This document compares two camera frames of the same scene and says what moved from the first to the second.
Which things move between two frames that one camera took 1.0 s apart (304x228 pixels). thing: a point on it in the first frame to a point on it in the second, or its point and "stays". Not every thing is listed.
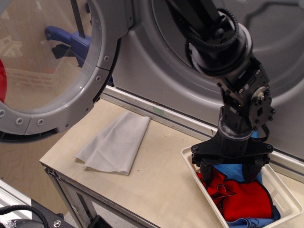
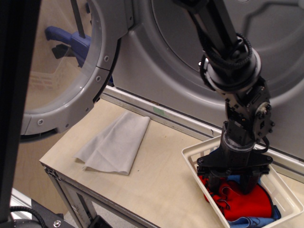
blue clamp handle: [80, 46] stays
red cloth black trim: [239, 200] stays
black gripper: [220, 149] to [235, 154]
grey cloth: [114, 148] stays
